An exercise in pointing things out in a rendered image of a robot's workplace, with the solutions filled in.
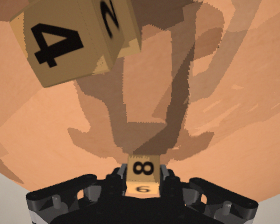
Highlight tan cube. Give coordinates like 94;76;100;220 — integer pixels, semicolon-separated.
9;0;125;88
126;154;160;194

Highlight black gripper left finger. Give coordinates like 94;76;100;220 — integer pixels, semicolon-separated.
26;163;127;224

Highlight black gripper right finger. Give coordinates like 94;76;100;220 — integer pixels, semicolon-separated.
157;164;259;224

